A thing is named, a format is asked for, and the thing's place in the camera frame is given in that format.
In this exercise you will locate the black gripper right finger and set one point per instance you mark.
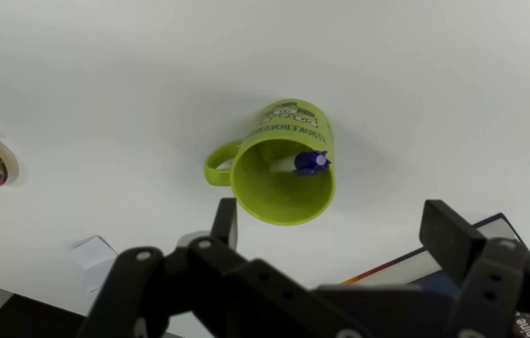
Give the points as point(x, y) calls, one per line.
point(496, 275)

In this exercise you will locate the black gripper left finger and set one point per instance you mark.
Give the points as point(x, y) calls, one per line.
point(214, 283)

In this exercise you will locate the blue capped white marker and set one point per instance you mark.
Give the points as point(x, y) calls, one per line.
point(310, 163)

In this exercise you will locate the lime green mug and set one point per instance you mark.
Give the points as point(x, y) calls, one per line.
point(276, 195)

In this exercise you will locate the small white paper piece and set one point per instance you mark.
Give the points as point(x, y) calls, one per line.
point(96, 260)

